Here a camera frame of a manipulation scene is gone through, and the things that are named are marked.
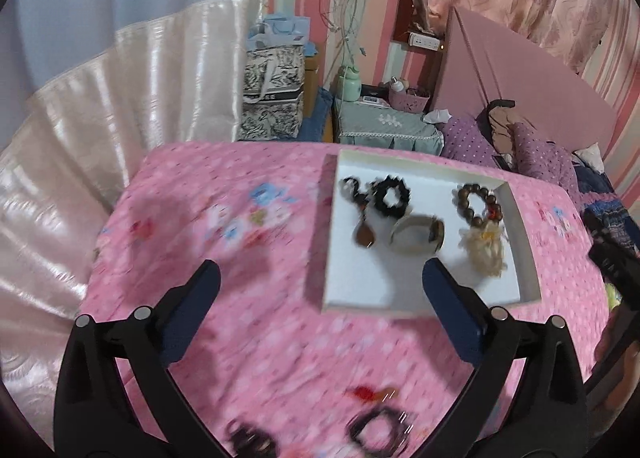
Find white pillow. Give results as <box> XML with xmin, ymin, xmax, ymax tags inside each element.
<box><xmin>572</xmin><ymin>143</ymin><xmax>609</xmax><ymax>172</ymax></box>

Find brown pendant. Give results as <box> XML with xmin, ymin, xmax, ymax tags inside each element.
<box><xmin>341</xmin><ymin>174</ymin><xmax>381</xmax><ymax>250</ymax></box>

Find black and white floral bag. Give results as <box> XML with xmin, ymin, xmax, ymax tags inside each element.
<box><xmin>236</xmin><ymin>45</ymin><xmax>306</xmax><ymax>141</ymax></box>

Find white shallow cardboard box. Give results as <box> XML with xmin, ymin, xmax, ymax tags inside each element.
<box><xmin>303</xmin><ymin>148</ymin><xmax>543</xmax><ymax>321</ymax></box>

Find light blue gift bag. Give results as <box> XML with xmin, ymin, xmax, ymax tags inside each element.
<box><xmin>248</xmin><ymin>14</ymin><xmax>311</xmax><ymax>52</ymax></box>

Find green cartoon cloth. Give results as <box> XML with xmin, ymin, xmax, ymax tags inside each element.
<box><xmin>602</xmin><ymin>282</ymin><xmax>623</xmax><ymax>311</ymax></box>

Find black braided bracelet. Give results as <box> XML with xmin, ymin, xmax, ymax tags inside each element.
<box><xmin>347</xmin><ymin>407</ymin><xmax>418</xmax><ymax>456</ymax></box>

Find white charging cables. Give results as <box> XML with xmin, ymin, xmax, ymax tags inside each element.
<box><xmin>324</xmin><ymin>0</ymin><xmax>372</xmax><ymax>89</ymax></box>

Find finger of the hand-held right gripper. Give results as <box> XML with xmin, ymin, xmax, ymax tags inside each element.
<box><xmin>589</xmin><ymin>231</ymin><xmax>640</xmax><ymax>284</ymax></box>
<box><xmin>592</xmin><ymin>298</ymin><xmax>640</xmax><ymax>379</ymax></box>

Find cream and brown bangle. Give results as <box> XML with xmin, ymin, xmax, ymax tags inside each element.
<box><xmin>389</xmin><ymin>214</ymin><xmax>447</xmax><ymax>255</ymax></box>

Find blue cloth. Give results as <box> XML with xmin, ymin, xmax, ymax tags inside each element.
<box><xmin>299</xmin><ymin>88</ymin><xmax>335</xmax><ymax>143</ymax></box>

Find red small clip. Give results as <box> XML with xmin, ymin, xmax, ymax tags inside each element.
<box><xmin>347</xmin><ymin>385</ymin><xmax>398</xmax><ymax>404</ymax></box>

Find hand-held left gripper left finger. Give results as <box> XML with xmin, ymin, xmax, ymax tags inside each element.
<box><xmin>52</xmin><ymin>259</ymin><xmax>223</xmax><ymax>458</ymax></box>

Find dark patterned quilt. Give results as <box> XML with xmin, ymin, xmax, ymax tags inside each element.
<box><xmin>575</xmin><ymin>163</ymin><xmax>640</xmax><ymax>259</ymax></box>

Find purple dotted quilt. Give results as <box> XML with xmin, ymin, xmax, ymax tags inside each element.
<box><xmin>442</xmin><ymin>118</ymin><xmax>581</xmax><ymax>199</ymax></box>

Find brown bag with black handle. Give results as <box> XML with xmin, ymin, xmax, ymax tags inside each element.
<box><xmin>477</xmin><ymin>99</ymin><xmax>526</xmax><ymax>149</ymax></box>

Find white power strip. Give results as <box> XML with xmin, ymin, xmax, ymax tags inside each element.
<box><xmin>407</xmin><ymin>32</ymin><xmax>442</xmax><ymax>50</ymax></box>

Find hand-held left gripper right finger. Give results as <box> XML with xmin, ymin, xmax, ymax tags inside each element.
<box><xmin>421</xmin><ymin>258</ymin><xmax>590</xmax><ymax>458</ymax></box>

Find black knotted cord bracelet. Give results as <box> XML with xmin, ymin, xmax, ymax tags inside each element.
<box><xmin>225</xmin><ymin>417</ymin><xmax>278</xmax><ymax>458</ymax></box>

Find green bottle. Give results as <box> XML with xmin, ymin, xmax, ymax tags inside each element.
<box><xmin>336</xmin><ymin>65</ymin><xmax>364</xmax><ymax>103</ymax></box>

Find wooden cabinet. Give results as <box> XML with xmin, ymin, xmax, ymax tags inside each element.
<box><xmin>303</xmin><ymin>54</ymin><xmax>322</xmax><ymax>111</ymax></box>

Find white satin curtain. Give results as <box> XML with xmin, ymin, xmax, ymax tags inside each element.
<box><xmin>0</xmin><ymin>0</ymin><xmax>271</xmax><ymax>439</ymax></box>

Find black scrunchie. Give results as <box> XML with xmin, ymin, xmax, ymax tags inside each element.
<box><xmin>374</xmin><ymin>177</ymin><xmax>412</xmax><ymax>215</ymax></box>

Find nightstand with teal cover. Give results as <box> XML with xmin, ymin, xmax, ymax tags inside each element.
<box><xmin>332</xmin><ymin>99</ymin><xmax>446</xmax><ymax>157</ymax></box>

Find pink headboard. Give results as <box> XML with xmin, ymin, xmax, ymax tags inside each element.
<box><xmin>431</xmin><ymin>5</ymin><xmax>618</xmax><ymax>159</ymax></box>

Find brown wooden bead bracelet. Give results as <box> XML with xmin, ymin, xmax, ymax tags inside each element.
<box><xmin>456</xmin><ymin>182</ymin><xmax>505</xmax><ymax>230</ymax></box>

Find pink floral bedsheet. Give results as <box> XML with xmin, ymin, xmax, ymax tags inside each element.
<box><xmin>77</xmin><ymin>140</ymin><xmax>621</xmax><ymax>458</ymax></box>

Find pink plastic basket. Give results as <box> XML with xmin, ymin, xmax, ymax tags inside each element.
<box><xmin>389</xmin><ymin>88</ymin><xmax>432</xmax><ymax>112</ymax></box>

